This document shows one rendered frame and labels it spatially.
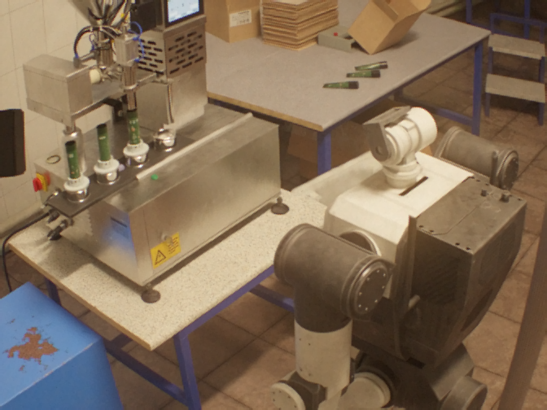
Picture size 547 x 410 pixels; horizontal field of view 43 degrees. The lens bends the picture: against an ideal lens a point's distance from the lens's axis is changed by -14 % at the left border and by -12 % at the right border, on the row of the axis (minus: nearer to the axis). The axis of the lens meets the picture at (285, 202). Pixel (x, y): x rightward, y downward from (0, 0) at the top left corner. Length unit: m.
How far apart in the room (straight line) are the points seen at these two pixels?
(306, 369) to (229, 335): 1.83
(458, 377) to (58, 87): 1.27
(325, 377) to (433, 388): 0.25
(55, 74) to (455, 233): 1.22
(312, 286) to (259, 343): 1.91
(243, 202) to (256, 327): 0.95
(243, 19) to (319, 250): 2.74
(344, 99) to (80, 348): 1.54
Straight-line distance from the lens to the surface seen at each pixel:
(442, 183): 1.28
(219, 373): 2.89
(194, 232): 2.11
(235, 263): 2.15
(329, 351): 1.20
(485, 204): 1.24
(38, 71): 2.10
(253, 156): 2.20
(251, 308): 3.18
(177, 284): 2.09
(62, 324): 2.26
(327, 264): 1.09
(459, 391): 1.42
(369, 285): 1.09
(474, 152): 1.41
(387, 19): 3.46
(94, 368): 2.22
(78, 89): 2.01
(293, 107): 3.01
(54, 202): 1.99
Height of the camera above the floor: 2.01
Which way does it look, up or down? 32 degrees down
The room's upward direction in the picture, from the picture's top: 2 degrees counter-clockwise
